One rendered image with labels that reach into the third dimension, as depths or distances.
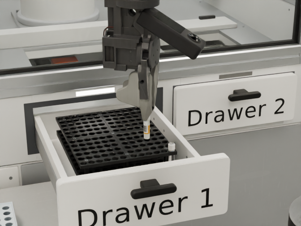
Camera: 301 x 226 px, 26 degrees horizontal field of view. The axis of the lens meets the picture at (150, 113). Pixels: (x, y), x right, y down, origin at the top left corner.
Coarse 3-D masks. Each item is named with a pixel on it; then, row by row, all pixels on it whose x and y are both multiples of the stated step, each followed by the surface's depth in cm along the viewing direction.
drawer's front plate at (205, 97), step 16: (224, 80) 142; (240, 80) 142; (256, 80) 142; (272, 80) 144; (288, 80) 145; (176, 96) 138; (192, 96) 139; (208, 96) 140; (224, 96) 141; (272, 96) 145; (288, 96) 147; (176, 112) 139; (192, 112) 140; (208, 112) 142; (224, 112) 143; (256, 112) 146; (272, 112) 147; (288, 112) 148; (176, 128) 140; (192, 128) 142; (208, 128) 143; (224, 128) 144
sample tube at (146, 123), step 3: (147, 120) 112; (144, 123) 112; (147, 123) 112; (144, 126) 113; (147, 126) 113; (144, 129) 113; (147, 129) 113; (144, 132) 113; (147, 132) 113; (144, 135) 113; (147, 135) 113; (144, 138) 114; (147, 138) 113
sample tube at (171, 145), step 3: (168, 144) 116; (171, 144) 116; (174, 144) 116; (168, 147) 116; (171, 147) 116; (174, 147) 116; (168, 150) 117; (171, 150) 116; (174, 150) 117; (168, 156) 117; (171, 156) 117; (174, 156) 117; (168, 159) 117; (171, 159) 117
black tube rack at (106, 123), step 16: (96, 112) 133; (112, 112) 133; (128, 112) 133; (64, 128) 126; (80, 128) 127; (96, 128) 126; (112, 128) 125; (128, 128) 126; (64, 144) 125; (80, 144) 119; (96, 144) 119; (112, 144) 119; (128, 144) 119; (144, 144) 119; (160, 144) 119; (80, 160) 114; (144, 160) 119; (160, 160) 120
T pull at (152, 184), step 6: (144, 180) 104; (150, 180) 104; (156, 180) 104; (144, 186) 103; (150, 186) 103; (156, 186) 102; (162, 186) 102; (168, 186) 102; (174, 186) 102; (132, 192) 101; (138, 192) 101; (144, 192) 101; (150, 192) 101; (156, 192) 102; (162, 192) 102; (168, 192) 102; (138, 198) 101
